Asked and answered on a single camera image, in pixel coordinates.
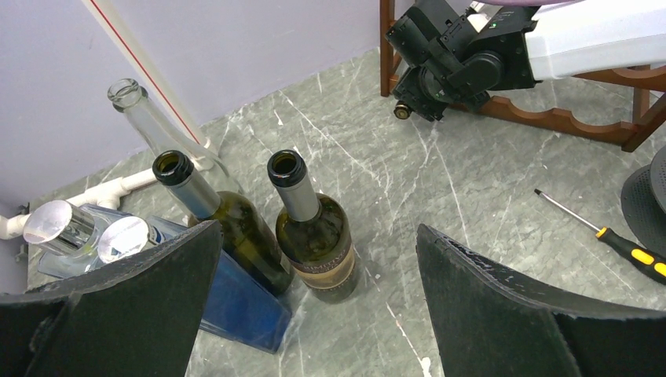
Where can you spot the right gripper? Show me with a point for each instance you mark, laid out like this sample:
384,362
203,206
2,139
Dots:
431,38

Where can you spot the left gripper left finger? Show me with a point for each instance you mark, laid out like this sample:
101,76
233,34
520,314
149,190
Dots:
138,316

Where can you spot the blue square bottle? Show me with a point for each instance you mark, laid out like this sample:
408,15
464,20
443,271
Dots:
238,308

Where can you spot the labelled dark wine bottle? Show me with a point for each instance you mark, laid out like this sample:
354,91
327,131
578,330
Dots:
312,230

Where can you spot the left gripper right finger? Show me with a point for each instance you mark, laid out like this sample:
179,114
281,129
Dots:
491,320

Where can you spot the grey round speaker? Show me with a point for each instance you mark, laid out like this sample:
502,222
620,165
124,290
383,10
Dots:
642,201

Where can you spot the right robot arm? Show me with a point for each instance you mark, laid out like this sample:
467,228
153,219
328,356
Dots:
526,42

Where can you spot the yellow black screwdriver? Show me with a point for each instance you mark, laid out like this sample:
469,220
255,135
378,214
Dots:
647,262

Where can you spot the white pvc pipe frame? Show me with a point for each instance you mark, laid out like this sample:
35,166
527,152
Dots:
57,59

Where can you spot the wooden wine rack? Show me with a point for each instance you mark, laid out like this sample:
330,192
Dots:
620,106

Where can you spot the clear tall empty bottle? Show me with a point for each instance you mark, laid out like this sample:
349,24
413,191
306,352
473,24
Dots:
131,99

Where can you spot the dark green wine bottle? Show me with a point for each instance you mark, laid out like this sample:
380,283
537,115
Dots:
246,236

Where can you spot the clear stoppered glass bottle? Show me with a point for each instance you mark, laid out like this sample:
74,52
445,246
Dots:
68,236

